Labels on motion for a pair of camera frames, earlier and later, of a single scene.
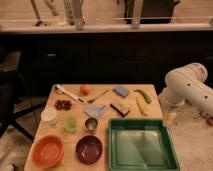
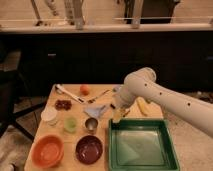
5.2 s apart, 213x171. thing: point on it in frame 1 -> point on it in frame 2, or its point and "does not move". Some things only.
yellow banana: x=141 y=105 does not move
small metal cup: x=91 y=125 does not move
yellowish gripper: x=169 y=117 -> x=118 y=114
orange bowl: x=47 y=151 does not move
